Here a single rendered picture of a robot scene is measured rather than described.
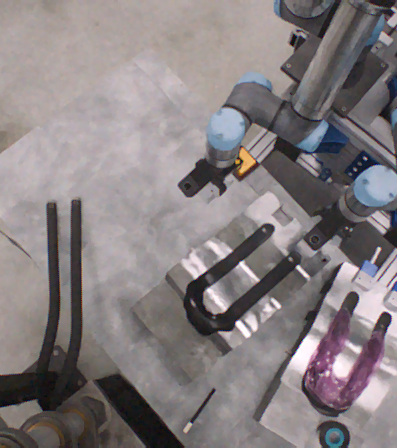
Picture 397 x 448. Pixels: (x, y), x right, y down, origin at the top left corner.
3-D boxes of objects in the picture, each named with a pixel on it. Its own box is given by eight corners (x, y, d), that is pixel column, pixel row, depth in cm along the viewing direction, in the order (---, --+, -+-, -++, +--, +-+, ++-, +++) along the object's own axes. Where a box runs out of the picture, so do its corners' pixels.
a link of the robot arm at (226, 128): (254, 115, 102) (235, 148, 100) (247, 137, 113) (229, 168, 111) (220, 97, 103) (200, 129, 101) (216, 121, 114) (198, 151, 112)
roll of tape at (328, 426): (310, 426, 125) (314, 428, 121) (339, 415, 126) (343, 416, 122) (321, 457, 123) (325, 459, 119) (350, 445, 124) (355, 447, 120)
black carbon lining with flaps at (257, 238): (266, 220, 142) (272, 211, 133) (305, 263, 140) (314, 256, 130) (171, 301, 135) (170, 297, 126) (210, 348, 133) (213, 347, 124)
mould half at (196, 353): (263, 199, 151) (271, 184, 138) (323, 264, 147) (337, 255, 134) (132, 309, 141) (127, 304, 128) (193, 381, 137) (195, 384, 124)
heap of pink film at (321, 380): (336, 302, 138) (345, 299, 131) (391, 336, 136) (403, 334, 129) (290, 385, 132) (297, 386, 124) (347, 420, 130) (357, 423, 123)
